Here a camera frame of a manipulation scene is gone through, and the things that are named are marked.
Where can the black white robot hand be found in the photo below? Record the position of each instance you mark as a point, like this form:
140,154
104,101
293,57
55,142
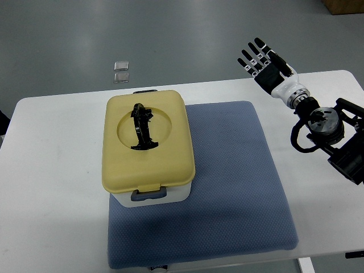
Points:
273,74

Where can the yellow box lid black handle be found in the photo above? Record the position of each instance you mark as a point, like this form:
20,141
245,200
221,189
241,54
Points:
147,143

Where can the brown cardboard box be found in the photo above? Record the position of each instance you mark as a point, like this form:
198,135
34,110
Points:
344,7

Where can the white storage box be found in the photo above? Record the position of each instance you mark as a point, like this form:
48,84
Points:
163,196

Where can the blue gray cushion mat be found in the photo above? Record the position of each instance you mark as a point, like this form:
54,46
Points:
237,204

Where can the upper metal floor plate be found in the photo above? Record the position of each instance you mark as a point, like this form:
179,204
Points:
121,65

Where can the metal floor plate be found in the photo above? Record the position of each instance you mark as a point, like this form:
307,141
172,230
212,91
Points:
121,77
121,65

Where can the lower metal floor plate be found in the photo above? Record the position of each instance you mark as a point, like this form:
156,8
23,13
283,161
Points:
121,77

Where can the white table leg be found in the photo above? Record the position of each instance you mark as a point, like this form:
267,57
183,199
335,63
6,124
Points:
306,265

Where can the dark object left edge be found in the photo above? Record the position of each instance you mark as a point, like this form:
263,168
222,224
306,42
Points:
4,123

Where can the black table bracket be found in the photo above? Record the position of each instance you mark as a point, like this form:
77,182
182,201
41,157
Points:
354,254

